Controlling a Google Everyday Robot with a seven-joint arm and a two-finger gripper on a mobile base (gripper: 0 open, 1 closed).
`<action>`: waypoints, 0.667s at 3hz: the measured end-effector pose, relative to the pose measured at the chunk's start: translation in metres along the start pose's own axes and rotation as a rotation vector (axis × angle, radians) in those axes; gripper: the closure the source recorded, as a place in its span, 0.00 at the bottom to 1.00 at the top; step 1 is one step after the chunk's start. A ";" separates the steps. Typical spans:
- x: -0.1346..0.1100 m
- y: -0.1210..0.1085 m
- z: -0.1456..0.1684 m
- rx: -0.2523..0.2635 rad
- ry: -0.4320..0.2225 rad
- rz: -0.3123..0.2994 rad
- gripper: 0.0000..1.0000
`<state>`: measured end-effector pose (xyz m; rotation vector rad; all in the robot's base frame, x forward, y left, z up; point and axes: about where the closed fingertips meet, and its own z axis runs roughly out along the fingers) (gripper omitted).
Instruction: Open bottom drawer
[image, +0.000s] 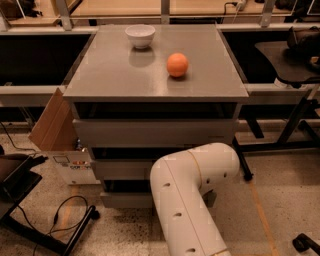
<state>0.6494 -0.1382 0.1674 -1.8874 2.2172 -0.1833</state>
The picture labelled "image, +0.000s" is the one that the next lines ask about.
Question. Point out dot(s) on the grey bottom drawer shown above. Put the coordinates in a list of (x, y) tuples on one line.
[(144, 200)]

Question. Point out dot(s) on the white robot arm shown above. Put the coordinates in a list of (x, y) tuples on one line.
[(178, 182)]

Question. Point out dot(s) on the grey drawer cabinet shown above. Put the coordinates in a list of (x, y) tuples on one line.
[(116, 81)]

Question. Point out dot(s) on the grey top drawer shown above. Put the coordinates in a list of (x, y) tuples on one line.
[(154, 133)]

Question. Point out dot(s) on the orange ball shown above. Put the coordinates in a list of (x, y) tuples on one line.
[(177, 65)]

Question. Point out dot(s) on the white ceramic bowl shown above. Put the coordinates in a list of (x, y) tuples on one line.
[(140, 35)]

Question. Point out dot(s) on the brown cardboard box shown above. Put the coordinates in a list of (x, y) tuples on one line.
[(55, 135)]

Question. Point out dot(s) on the black office chair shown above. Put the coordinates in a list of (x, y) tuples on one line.
[(296, 60)]

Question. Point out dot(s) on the black caster wheel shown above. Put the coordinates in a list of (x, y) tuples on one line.
[(303, 243)]

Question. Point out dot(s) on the black cart frame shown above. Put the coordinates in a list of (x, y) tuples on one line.
[(16, 181)]

